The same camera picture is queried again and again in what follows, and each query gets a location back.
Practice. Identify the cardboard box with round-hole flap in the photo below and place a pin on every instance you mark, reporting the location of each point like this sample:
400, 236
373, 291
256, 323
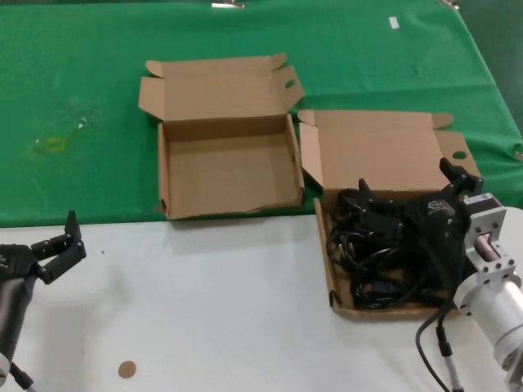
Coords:
376, 147

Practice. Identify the round brown sticker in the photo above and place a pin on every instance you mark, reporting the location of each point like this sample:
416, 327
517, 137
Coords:
126, 369

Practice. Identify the cardboard box with oval-hole flap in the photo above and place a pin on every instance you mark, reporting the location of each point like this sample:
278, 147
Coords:
229, 85

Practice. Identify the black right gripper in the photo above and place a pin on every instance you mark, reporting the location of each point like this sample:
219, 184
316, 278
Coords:
437, 220

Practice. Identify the green tablecloth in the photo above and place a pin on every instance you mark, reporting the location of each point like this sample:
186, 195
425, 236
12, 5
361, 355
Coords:
81, 61

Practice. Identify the white tape label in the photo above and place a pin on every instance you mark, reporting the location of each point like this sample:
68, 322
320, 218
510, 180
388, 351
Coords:
393, 22

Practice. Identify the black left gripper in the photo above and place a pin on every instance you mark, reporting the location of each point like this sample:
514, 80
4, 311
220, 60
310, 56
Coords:
16, 263

